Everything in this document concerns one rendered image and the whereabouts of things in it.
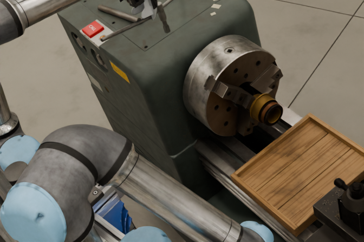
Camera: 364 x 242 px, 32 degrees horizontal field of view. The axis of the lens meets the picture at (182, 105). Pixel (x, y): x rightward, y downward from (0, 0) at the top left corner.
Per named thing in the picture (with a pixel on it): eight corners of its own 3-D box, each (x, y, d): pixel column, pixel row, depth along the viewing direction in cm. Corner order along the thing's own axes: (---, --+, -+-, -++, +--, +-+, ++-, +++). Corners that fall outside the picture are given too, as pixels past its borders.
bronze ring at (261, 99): (241, 100, 201) (260, 114, 195) (263, 83, 203) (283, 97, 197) (246, 119, 207) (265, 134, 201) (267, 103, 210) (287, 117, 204)
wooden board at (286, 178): (232, 182, 213) (229, 175, 210) (311, 119, 223) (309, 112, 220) (296, 237, 193) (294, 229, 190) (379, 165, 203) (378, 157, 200)
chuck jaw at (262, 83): (242, 79, 209) (268, 55, 211) (247, 88, 213) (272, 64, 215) (265, 95, 202) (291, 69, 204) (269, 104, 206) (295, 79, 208)
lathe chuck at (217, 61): (196, 139, 220) (181, 68, 199) (266, 94, 231) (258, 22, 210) (213, 152, 214) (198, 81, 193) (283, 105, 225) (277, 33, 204)
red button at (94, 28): (83, 33, 226) (80, 28, 224) (97, 24, 227) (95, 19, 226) (91, 40, 222) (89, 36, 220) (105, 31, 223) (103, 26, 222)
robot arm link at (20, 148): (31, 205, 174) (9, 175, 165) (7, 181, 183) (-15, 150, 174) (65, 176, 178) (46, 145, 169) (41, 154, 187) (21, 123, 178)
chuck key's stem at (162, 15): (167, 28, 210) (158, 0, 202) (172, 31, 209) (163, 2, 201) (162, 32, 209) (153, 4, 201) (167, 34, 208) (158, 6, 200)
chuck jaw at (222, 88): (228, 95, 209) (204, 88, 201) (235, 82, 208) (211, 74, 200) (251, 111, 202) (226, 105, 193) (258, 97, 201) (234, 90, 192)
